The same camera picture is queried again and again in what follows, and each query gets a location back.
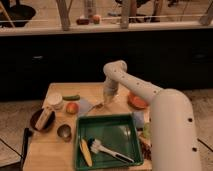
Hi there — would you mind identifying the green cucumber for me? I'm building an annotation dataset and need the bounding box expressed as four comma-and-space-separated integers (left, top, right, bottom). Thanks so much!
63, 95, 80, 101

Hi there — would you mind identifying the beige bread slice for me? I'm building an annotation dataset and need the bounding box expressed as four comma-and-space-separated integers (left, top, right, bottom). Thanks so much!
35, 106, 54, 131

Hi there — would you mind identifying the yellow corn cob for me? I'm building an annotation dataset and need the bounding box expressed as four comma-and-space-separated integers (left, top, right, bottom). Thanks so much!
80, 139, 93, 167

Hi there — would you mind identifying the red apple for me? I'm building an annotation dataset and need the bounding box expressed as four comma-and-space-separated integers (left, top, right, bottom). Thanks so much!
66, 102, 79, 114

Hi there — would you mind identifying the purple grape bunch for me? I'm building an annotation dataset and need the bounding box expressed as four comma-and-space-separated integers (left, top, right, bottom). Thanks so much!
139, 136, 151, 160

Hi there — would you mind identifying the green apple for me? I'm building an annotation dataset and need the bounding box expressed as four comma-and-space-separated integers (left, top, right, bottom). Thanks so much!
143, 123, 150, 139

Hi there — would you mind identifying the small metal cup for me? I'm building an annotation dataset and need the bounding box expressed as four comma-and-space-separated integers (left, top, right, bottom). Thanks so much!
57, 124, 72, 142

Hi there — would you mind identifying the wooden table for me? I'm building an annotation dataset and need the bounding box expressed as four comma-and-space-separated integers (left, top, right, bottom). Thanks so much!
23, 83, 152, 171

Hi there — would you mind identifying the orange plastic bowl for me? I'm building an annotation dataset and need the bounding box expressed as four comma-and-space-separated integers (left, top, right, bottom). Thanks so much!
127, 92, 148, 109

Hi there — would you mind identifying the white dish brush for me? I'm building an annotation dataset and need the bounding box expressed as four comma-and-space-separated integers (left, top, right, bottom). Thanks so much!
87, 138, 134, 163

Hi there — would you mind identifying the green plastic tray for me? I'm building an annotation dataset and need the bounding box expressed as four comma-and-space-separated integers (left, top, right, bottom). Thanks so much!
74, 114, 144, 171

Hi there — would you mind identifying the light blue cloth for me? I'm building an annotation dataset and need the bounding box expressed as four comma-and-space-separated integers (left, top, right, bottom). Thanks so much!
77, 98, 93, 117

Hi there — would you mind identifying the black handle tool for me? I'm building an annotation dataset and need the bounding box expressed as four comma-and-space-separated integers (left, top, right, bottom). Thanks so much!
20, 128, 33, 168

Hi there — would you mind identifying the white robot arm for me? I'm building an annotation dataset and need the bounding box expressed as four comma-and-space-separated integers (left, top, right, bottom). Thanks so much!
103, 60, 202, 171

